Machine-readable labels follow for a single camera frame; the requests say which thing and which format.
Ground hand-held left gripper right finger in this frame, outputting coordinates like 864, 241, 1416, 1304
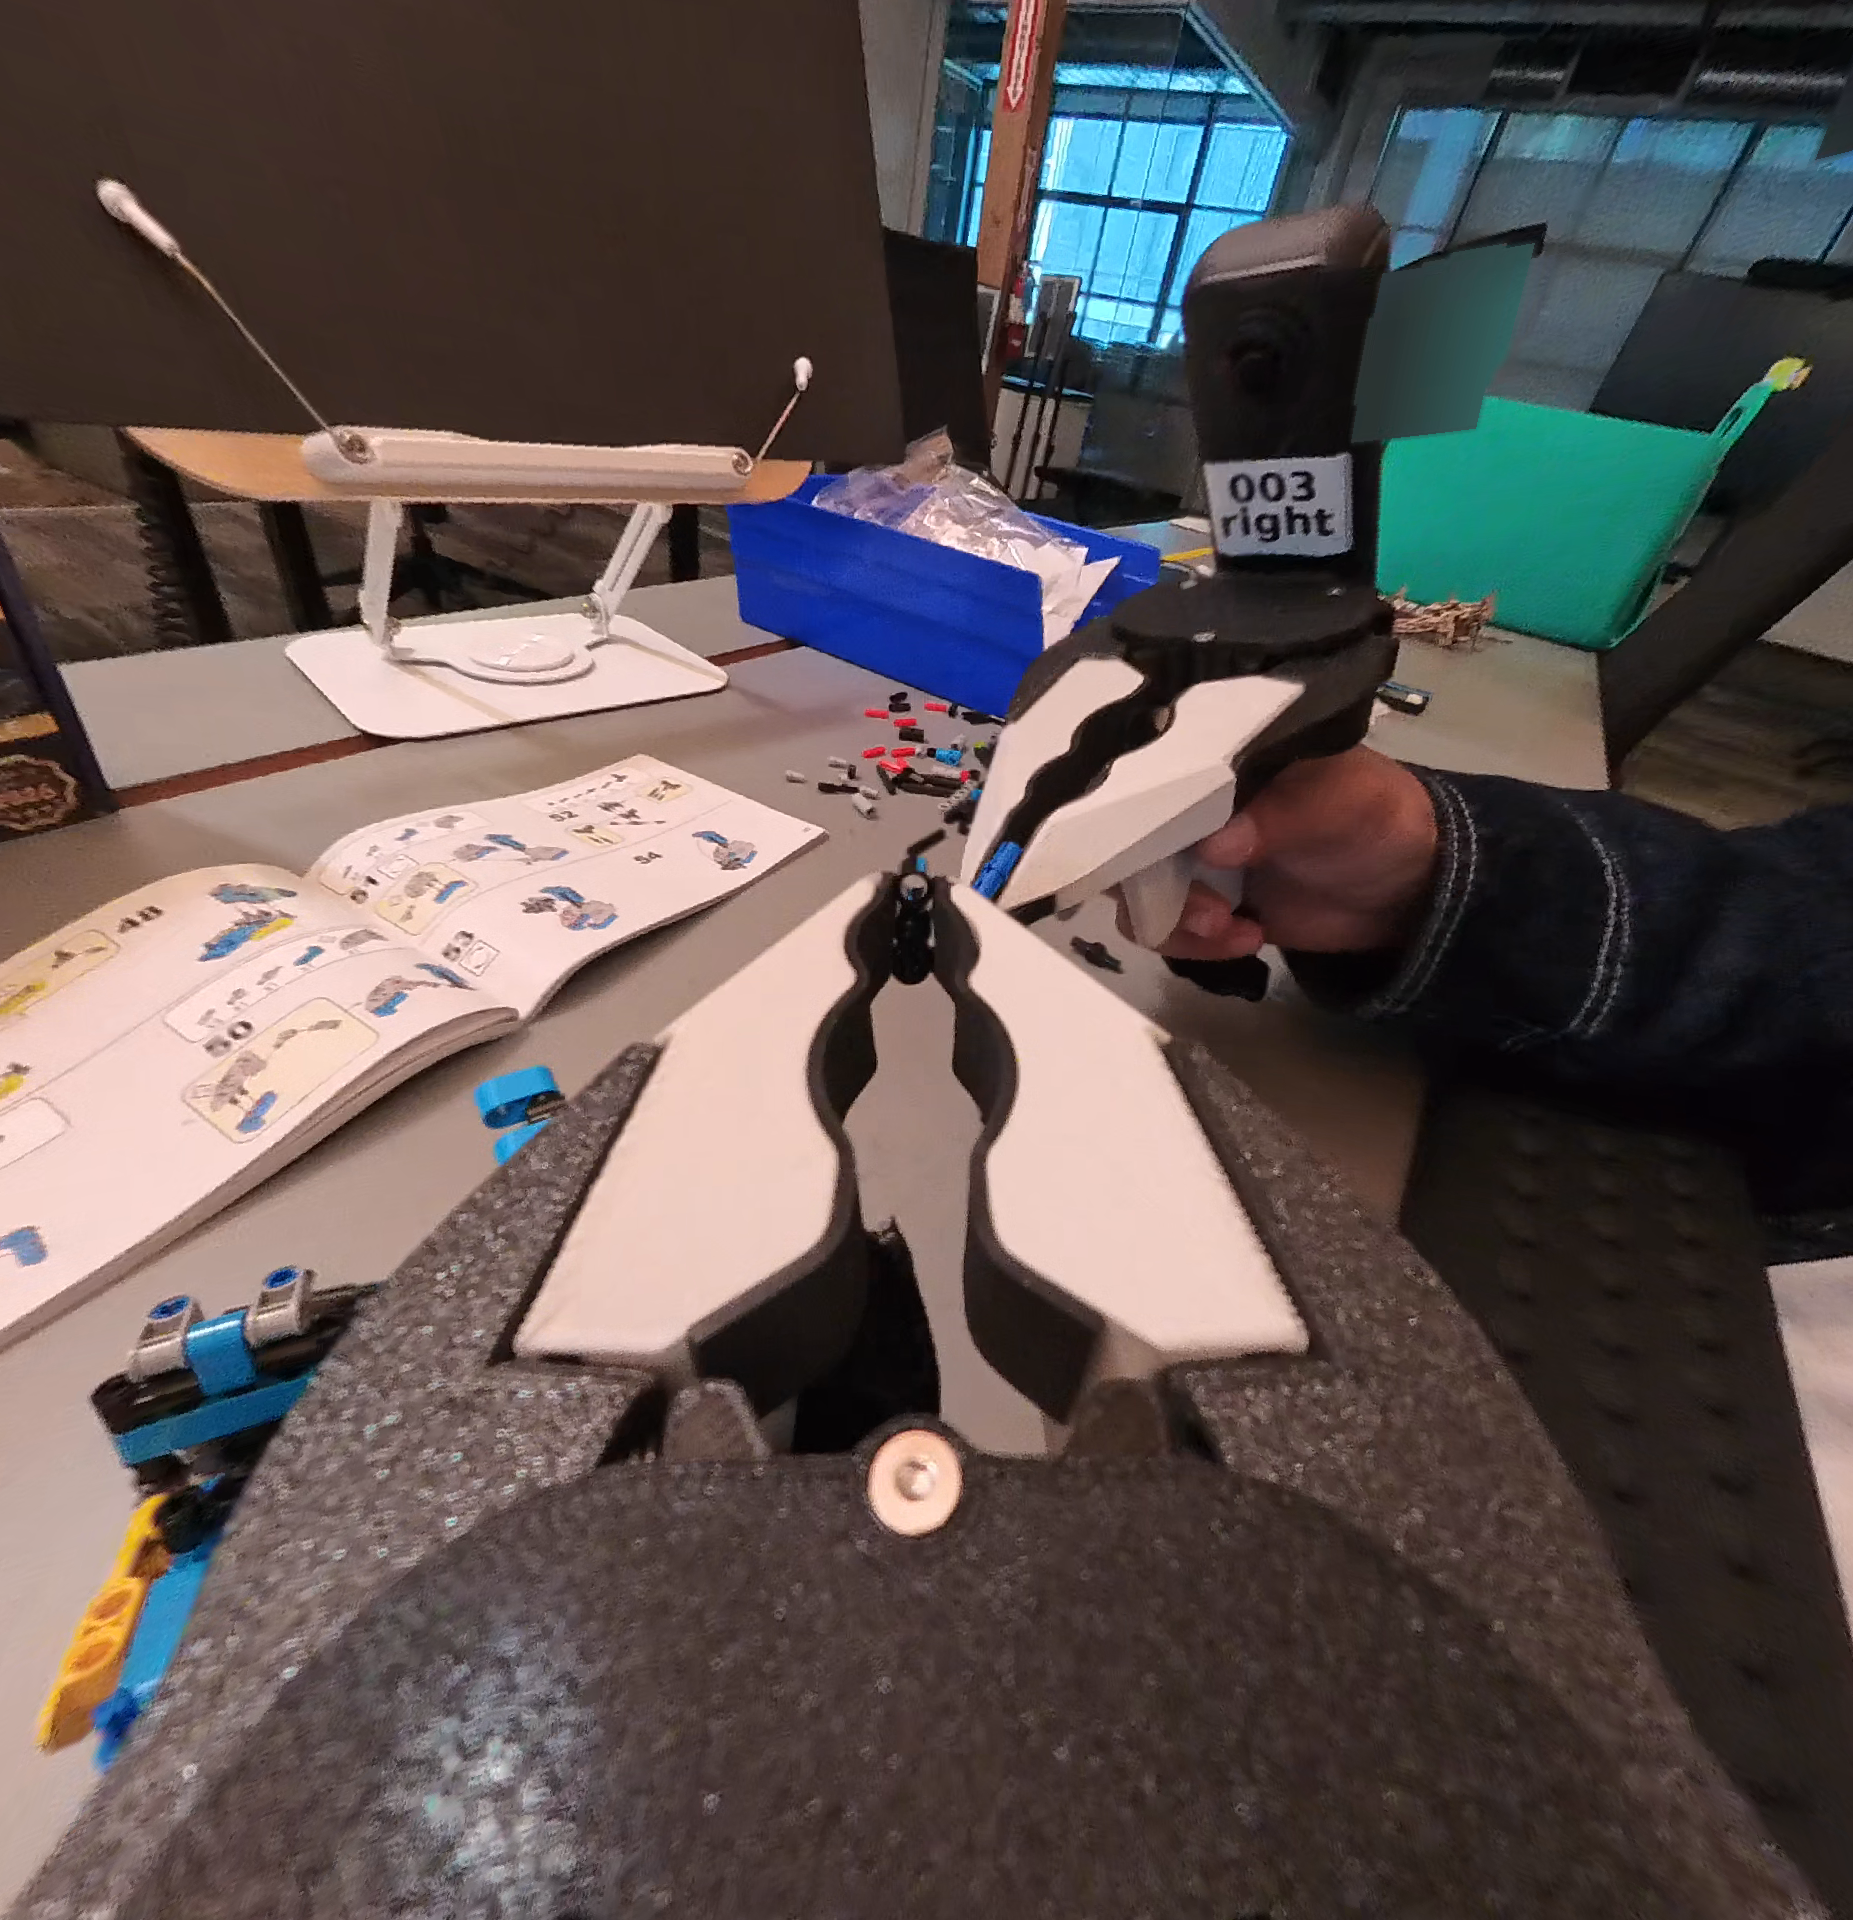
929, 880, 1309, 1418

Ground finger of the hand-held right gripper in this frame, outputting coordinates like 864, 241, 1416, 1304
1002, 674, 1304, 920
958, 651, 1169, 896

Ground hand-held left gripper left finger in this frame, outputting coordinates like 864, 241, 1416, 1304
510, 870, 902, 1418

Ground black connector brick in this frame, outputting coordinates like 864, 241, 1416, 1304
882, 861, 946, 982

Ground grey desk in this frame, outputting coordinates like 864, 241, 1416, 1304
0, 520, 1620, 1920

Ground person's right hand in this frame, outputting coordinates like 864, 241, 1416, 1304
1162, 743, 1454, 961

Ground white plastic bag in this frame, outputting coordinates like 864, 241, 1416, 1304
1016, 551, 1123, 647

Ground pile of loose toy bricks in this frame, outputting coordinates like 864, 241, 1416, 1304
780, 689, 1007, 829

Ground blue storage bin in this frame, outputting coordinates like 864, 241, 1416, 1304
726, 472, 1162, 715

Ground large window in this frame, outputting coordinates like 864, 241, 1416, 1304
946, 65, 1297, 320

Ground clear plastic bag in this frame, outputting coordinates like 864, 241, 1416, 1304
834, 437, 1047, 563

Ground green bin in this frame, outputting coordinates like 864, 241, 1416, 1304
1372, 360, 1811, 647

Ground brown lattice model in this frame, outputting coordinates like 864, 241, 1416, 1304
1381, 588, 1499, 651

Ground toy instruction booklet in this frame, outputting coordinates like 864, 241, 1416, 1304
0, 753, 834, 1370

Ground black studded mat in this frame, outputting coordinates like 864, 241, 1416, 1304
1395, 1080, 1853, 1920

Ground white laptop stand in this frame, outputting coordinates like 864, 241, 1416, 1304
93, 181, 817, 738

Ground blue yellow brick assembly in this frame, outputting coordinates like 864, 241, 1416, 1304
37, 1060, 568, 1757

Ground person's white shirt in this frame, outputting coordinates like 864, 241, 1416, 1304
1767, 1262, 1853, 1694

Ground tan board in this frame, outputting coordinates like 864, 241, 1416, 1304
121, 425, 817, 504

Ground black board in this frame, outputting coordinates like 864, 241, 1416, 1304
0, 0, 902, 463

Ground dark blue toy box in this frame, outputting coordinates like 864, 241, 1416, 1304
0, 447, 121, 861

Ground wooden post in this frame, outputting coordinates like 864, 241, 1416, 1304
982, 0, 1071, 300

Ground black chair frame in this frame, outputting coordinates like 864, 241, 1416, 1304
1593, 437, 1853, 782

